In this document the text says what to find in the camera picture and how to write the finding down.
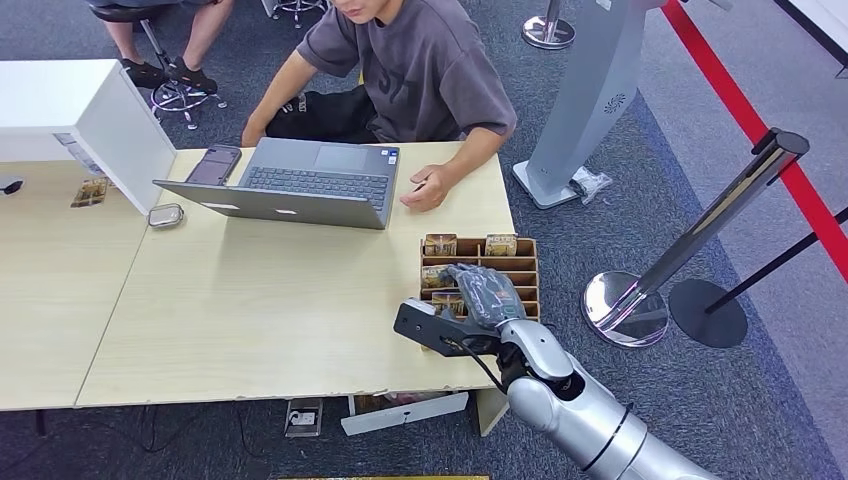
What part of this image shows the floor power socket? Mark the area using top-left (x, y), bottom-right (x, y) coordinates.
top-left (284, 397), bottom-right (325, 439)

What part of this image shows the loose printed card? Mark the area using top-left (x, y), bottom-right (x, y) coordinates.
top-left (70, 176), bottom-right (111, 209)

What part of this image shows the black floor cable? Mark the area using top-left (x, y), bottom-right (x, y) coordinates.
top-left (135, 405), bottom-right (200, 457)

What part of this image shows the pale desk leg panel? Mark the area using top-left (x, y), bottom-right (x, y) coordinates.
top-left (474, 388), bottom-right (510, 438)

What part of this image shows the seated person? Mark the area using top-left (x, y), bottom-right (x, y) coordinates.
top-left (239, 0), bottom-right (519, 213)

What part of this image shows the red barrier belt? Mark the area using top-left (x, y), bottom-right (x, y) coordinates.
top-left (660, 0), bottom-right (848, 286)

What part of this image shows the wooden card holder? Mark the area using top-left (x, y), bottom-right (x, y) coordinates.
top-left (419, 237), bottom-right (541, 352)

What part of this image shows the black stanchion post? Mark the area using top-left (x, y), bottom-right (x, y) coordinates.
top-left (668, 205), bottom-right (848, 350)

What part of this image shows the background person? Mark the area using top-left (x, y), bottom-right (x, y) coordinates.
top-left (86, 0), bottom-right (235, 95)

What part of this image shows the grey kiosk stand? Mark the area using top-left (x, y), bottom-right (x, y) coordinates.
top-left (511, 0), bottom-right (665, 211)

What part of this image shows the white board black edge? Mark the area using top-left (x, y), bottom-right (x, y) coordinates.
top-left (773, 0), bottom-right (848, 79)

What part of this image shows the chrome chair base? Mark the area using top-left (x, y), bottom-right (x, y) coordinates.
top-left (261, 0), bottom-right (329, 30)

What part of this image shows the clear plastic bag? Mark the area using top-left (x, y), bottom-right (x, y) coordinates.
top-left (570, 165), bottom-right (613, 205)

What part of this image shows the chrome stanchion base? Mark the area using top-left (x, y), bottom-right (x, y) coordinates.
top-left (521, 0), bottom-right (576, 52)

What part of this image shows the white drawer box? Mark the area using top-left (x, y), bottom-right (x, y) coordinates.
top-left (340, 390), bottom-right (470, 437)

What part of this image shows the chrome stanchion post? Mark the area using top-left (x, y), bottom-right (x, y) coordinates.
top-left (581, 127), bottom-right (811, 350)

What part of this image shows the person's left hand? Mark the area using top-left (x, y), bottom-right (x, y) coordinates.
top-left (399, 163), bottom-right (455, 213)

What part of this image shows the grey laptop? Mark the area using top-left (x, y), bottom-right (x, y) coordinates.
top-left (152, 137), bottom-right (401, 231)

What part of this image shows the printed card blue band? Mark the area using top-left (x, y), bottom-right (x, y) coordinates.
top-left (431, 292), bottom-right (467, 318)

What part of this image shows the white cabinet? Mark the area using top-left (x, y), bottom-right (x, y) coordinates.
top-left (0, 59), bottom-right (178, 217)

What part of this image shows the dark smartphone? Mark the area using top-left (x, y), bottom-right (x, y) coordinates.
top-left (185, 144), bottom-right (243, 187)

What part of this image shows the small silver tin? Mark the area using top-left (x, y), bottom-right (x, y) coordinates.
top-left (146, 203), bottom-right (185, 230)

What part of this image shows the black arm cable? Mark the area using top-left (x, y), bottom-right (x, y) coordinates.
top-left (442, 337), bottom-right (510, 397)

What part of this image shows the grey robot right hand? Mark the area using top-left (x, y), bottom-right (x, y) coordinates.
top-left (447, 263), bottom-right (528, 331)

